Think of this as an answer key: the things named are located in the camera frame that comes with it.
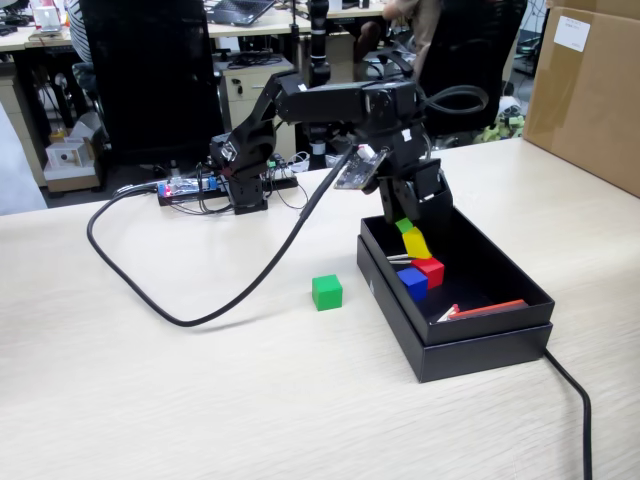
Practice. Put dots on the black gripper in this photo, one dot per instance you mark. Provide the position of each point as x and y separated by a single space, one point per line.
405 155

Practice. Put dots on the yellow wooden cube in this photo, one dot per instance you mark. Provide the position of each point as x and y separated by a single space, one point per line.
416 245

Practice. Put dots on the red wooden cube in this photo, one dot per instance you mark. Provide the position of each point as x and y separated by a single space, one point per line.
434 272

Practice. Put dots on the blue wooden cube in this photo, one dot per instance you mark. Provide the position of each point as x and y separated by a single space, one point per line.
412 285

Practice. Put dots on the green wooden cube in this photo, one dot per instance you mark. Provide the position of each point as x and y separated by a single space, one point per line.
327 292

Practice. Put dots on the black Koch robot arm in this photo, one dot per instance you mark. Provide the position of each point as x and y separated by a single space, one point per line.
325 102

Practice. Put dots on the black cardboard box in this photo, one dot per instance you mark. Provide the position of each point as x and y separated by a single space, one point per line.
490 325
480 357

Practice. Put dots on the large brown cardboard box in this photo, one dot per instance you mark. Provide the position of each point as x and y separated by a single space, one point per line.
590 100

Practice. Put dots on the small open cardboard box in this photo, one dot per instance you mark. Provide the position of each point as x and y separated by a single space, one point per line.
70 181

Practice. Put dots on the white product box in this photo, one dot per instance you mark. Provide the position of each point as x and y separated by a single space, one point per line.
65 157

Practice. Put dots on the silver thin stick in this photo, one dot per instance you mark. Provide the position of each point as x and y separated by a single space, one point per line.
400 257

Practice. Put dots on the white stick red tip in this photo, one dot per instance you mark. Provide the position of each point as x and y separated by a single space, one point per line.
452 315
399 261
446 314

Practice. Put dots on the green plush toy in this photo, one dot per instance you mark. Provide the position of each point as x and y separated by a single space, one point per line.
500 132

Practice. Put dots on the orange red stick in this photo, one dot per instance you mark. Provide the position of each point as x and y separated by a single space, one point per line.
492 308

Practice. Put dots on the black armrest office chair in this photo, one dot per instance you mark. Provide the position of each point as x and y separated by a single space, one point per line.
465 60

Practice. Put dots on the seated person beige shirt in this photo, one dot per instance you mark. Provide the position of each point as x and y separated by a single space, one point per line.
425 20

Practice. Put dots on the black pole white rings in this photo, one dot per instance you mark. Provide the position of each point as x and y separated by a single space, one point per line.
319 30

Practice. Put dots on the beige drawer cabinet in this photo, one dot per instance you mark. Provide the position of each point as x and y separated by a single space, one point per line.
240 95
15 90

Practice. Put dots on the white shipping label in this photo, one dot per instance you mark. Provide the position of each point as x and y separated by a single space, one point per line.
572 32

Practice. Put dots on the beige office desk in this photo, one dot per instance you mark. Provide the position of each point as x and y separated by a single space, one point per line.
15 42
270 25

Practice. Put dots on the blue controller circuit board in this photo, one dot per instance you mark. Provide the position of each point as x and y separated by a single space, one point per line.
172 189

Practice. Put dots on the black laptop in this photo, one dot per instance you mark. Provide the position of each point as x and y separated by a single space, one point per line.
240 10

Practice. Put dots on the tall black office chair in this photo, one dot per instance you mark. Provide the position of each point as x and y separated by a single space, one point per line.
145 75

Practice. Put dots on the white garment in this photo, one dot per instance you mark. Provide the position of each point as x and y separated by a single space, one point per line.
20 170

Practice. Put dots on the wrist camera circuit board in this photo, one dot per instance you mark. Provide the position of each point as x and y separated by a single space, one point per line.
357 170

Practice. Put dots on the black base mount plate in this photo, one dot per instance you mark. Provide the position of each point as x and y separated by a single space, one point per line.
170 202

